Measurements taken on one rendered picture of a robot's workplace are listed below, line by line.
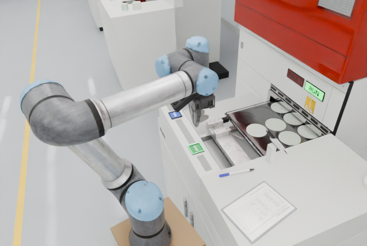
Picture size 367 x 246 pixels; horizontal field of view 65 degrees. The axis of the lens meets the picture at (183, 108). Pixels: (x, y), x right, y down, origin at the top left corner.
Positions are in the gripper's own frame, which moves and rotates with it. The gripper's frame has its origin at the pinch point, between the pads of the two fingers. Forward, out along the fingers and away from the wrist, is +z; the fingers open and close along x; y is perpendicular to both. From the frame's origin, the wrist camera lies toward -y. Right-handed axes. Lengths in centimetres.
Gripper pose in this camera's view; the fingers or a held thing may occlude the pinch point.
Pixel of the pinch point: (194, 124)
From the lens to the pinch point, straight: 114.4
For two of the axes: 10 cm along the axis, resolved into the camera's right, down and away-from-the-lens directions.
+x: -3.6, -5.4, 7.6
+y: 9.3, -2.5, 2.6
